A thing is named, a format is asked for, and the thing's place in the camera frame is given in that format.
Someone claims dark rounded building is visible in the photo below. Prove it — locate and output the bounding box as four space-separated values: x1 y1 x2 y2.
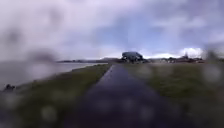
120 51 145 64

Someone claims wide grass field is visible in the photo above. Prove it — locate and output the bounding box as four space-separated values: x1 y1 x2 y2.
121 62 224 128

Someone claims row of distant buildings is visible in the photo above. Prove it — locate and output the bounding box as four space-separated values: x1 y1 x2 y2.
146 54 206 64

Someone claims grey water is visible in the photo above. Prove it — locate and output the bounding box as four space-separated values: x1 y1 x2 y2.
0 61 108 90

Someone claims distant low shore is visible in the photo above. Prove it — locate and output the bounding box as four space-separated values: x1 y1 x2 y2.
56 57 121 64

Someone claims dark wet asphalt path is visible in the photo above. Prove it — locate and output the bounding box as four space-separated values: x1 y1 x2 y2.
63 63 198 128

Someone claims grass strip beside water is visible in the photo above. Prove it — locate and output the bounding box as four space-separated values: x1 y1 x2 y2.
0 63 112 128

